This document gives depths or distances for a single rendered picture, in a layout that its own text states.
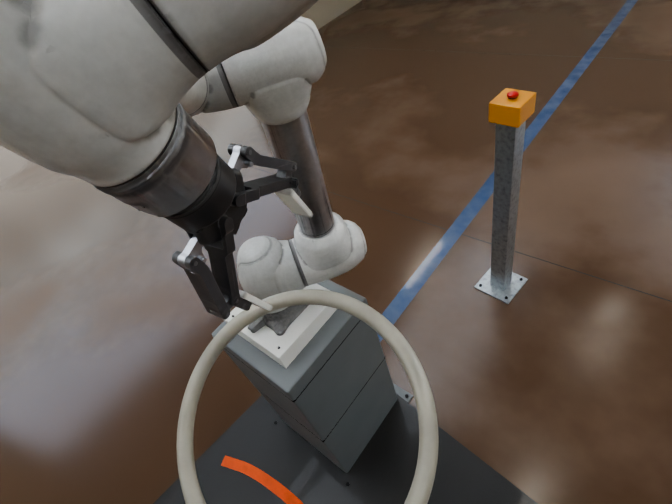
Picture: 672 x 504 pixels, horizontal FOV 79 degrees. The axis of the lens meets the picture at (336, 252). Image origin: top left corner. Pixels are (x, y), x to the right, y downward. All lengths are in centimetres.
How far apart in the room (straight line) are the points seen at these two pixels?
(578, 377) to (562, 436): 28
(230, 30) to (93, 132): 10
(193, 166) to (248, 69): 48
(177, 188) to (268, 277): 85
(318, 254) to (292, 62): 54
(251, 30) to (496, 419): 189
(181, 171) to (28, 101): 11
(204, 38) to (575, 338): 213
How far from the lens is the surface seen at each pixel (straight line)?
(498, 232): 206
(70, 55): 26
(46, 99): 27
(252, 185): 46
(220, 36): 28
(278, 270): 117
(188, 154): 33
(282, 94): 82
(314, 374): 133
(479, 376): 209
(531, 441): 200
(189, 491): 88
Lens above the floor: 187
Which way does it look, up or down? 44 degrees down
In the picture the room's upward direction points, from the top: 20 degrees counter-clockwise
